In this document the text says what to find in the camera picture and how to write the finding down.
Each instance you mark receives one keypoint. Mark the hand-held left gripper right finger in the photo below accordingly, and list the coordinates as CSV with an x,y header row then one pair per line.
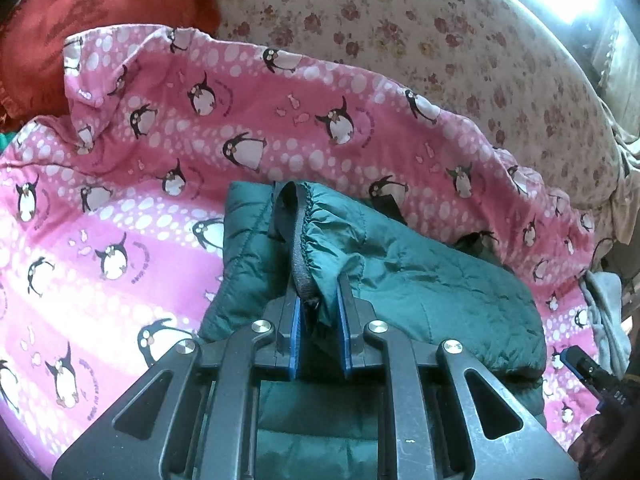
x,y
345,335

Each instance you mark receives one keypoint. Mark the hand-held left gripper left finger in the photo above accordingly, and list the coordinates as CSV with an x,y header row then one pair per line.
x,y
295,340

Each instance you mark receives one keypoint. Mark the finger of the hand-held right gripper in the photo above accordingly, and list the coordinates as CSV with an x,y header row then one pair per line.
x,y
575,360

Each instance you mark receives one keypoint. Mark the green quilted jacket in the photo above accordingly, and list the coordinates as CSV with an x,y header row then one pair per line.
x,y
440,290

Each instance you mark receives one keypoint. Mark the grey cloth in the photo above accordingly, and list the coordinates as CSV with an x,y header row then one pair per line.
x,y
607,310

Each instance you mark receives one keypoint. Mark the cream crumpled cloth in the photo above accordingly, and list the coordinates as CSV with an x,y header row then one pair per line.
x,y
622,170

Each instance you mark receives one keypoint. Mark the pink penguin print blanket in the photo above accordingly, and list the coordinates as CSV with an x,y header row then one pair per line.
x,y
125,170

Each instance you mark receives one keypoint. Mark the green printed cloth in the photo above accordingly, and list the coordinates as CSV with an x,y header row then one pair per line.
x,y
5,140

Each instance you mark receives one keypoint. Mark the red frilled cushion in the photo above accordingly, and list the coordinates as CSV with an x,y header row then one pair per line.
x,y
90,20

